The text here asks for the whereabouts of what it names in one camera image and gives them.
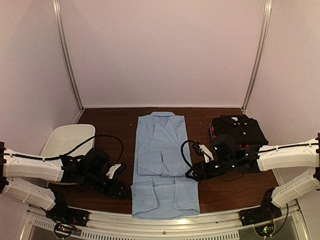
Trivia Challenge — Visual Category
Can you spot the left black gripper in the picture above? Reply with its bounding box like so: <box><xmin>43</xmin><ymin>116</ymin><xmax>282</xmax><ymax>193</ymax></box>
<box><xmin>83</xmin><ymin>168</ymin><xmax>132</xmax><ymax>198</ymax></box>

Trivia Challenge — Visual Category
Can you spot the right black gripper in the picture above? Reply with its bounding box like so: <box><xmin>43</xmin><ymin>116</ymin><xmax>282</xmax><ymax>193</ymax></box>
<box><xmin>185</xmin><ymin>156</ymin><xmax>235</xmax><ymax>182</ymax></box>

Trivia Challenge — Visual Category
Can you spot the light blue long sleeve shirt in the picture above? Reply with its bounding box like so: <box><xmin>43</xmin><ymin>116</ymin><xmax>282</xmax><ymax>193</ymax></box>
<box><xmin>131</xmin><ymin>111</ymin><xmax>200</xmax><ymax>220</ymax></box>

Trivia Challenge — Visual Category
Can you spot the white plastic tub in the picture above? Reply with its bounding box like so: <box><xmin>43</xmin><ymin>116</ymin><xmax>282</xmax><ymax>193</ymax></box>
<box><xmin>39</xmin><ymin>124</ymin><xmax>96</xmax><ymax>186</ymax></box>

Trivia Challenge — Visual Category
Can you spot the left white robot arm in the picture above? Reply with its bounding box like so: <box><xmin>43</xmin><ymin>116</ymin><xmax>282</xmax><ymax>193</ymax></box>
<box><xmin>0</xmin><ymin>140</ymin><xmax>131</xmax><ymax>222</ymax></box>

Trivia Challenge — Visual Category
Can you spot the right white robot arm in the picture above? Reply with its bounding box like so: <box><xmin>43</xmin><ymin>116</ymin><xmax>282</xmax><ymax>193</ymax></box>
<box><xmin>185</xmin><ymin>134</ymin><xmax>320</xmax><ymax>221</ymax></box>

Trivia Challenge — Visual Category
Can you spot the folded black shirt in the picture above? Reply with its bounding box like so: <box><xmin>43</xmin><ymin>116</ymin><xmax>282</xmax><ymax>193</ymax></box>
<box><xmin>212</xmin><ymin>114</ymin><xmax>269</xmax><ymax>146</ymax></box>

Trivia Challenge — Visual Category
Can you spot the left circuit board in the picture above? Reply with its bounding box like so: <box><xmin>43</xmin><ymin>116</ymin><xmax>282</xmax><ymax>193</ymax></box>
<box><xmin>53</xmin><ymin>222</ymin><xmax>77</xmax><ymax>239</ymax></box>

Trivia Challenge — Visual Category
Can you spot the circuit board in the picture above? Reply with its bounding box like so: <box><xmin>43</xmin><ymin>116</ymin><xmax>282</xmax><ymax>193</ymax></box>
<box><xmin>53</xmin><ymin>222</ymin><xmax>77</xmax><ymax>239</ymax></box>
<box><xmin>254</xmin><ymin>223</ymin><xmax>275</xmax><ymax>238</ymax></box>

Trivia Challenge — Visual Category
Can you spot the right circuit board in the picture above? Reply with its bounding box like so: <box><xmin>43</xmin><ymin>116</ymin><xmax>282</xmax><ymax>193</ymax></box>
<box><xmin>254</xmin><ymin>223</ymin><xmax>275</xmax><ymax>238</ymax></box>

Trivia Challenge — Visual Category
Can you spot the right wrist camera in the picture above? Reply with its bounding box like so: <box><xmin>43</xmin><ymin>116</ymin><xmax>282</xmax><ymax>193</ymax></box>
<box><xmin>192</xmin><ymin>142</ymin><xmax>214</xmax><ymax>163</ymax></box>

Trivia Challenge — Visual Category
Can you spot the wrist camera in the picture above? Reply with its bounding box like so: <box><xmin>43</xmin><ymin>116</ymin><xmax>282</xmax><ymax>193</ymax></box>
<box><xmin>105</xmin><ymin>162</ymin><xmax>127</xmax><ymax>179</ymax></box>
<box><xmin>192</xmin><ymin>142</ymin><xmax>214</xmax><ymax>163</ymax></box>

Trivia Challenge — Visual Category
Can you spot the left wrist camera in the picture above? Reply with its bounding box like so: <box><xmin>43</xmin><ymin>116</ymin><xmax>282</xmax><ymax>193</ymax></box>
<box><xmin>105</xmin><ymin>162</ymin><xmax>127</xmax><ymax>179</ymax></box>

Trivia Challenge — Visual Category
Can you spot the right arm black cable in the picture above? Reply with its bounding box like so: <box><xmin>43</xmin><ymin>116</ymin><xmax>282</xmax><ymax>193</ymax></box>
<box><xmin>180</xmin><ymin>140</ymin><xmax>201</xmax><ymax>167</ymax></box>

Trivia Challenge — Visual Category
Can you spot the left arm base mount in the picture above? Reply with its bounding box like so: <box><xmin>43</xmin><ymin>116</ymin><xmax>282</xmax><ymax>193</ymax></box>
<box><xmin>45</xmin><ymin>201</ymin><xmax>90</xmax><ymax>227</ymax></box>

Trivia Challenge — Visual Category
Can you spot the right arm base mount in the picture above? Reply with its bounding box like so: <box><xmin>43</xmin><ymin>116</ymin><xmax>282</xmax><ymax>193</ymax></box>
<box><xmin>239</xmin><ymin>201</ymin><xmax>282</xmax><ymax>226</ymax></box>

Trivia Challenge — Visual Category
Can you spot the right aluminium frame post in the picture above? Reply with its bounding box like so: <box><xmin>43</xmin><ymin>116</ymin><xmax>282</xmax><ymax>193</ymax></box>
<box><xmin>241</xmin><ymin>0</ymin><xmax>272</xmax><ymax>114</ymax></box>

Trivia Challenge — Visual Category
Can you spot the aluminium frame post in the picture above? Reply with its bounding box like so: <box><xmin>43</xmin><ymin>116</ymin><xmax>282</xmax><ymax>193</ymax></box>
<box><xmin>52</xmin><ymin>0</ymin><xmax>84</xmax><ymax>111</ymax></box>
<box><xmin>241</xmin><ymin>0</ymin><xmax>272</xmax><ymax>114</ymax></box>

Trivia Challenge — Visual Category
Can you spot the left aluminium frame post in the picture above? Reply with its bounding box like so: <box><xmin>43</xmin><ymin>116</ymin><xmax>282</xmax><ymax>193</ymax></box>
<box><xmin>52</xmin><ymin>0</ymin><xmax>84</xmax><ymax>111</ymax></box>

